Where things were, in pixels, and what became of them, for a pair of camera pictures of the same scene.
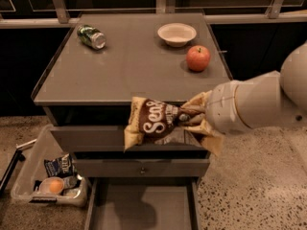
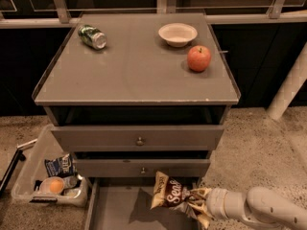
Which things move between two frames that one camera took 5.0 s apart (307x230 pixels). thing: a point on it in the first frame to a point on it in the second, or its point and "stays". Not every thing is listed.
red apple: x=198 y=57 stays
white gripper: x=221 y=107 to x=216 y=202
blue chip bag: x=62 y=167 stays
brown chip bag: x=152 y=121 to x=172 y=193
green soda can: x=91 y=36 stays
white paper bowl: x=177 y=34 stays
